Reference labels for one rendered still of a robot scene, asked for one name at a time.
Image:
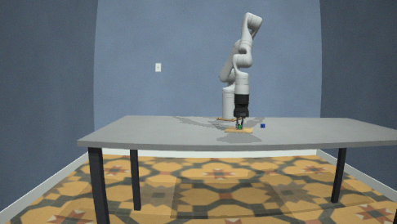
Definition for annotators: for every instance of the tan square mat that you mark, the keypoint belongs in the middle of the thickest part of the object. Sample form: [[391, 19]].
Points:
[[233, 129]]

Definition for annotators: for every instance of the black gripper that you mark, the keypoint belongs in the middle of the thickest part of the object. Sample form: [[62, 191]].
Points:
[[241, 101]]

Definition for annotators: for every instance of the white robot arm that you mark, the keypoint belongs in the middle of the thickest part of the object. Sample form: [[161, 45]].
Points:
[[230, 73]]

